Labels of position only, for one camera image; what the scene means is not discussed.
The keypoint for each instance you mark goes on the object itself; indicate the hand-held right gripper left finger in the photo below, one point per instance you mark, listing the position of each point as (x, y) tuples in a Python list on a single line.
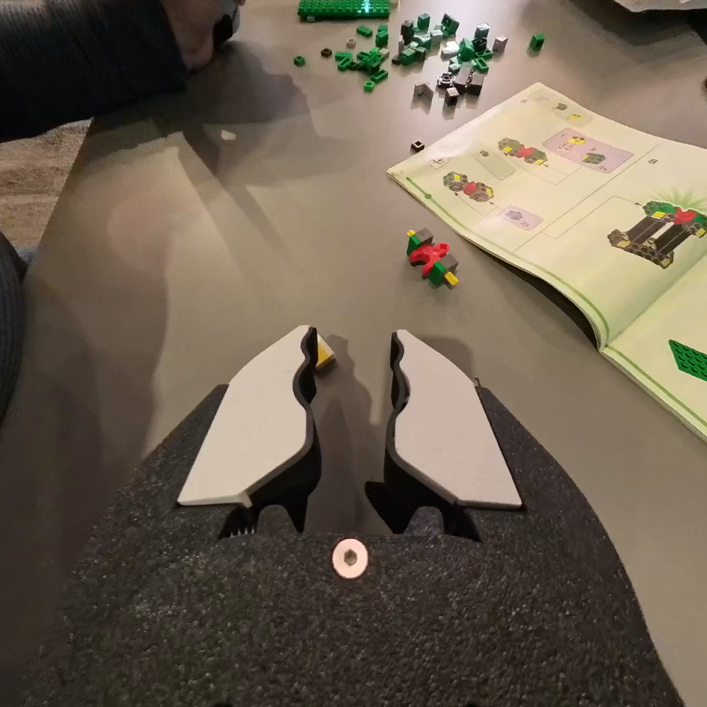
[(259, 431)]

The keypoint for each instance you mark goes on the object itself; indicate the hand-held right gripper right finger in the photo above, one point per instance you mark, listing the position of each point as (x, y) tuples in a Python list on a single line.
[(447, 436)]

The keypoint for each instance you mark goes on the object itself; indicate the yellow tan toy brick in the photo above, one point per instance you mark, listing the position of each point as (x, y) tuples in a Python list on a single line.
[(325, 353)]

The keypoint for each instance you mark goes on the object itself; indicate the red green brick assembly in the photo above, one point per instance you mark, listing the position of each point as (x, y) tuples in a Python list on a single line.
[(433, 257)]

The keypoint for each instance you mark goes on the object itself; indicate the person's left forearm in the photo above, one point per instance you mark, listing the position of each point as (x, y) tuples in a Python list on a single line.
[(83, 61)]

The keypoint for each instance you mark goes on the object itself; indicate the grey desk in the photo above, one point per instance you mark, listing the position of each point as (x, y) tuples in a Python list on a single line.
[(221, 276)]

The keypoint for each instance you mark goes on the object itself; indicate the person's left hand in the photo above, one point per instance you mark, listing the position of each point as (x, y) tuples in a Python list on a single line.
[(193, 33)]

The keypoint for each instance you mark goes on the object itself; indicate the green instruction booklet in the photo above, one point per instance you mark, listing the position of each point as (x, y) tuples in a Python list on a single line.
[(580, 221)]

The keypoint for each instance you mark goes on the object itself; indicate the pile of green grey bricks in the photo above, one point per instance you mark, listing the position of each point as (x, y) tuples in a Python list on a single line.
[(431, 49)]

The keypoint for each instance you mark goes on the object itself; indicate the green brick baseplate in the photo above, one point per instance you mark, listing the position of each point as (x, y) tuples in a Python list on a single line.
[(345, 8)]

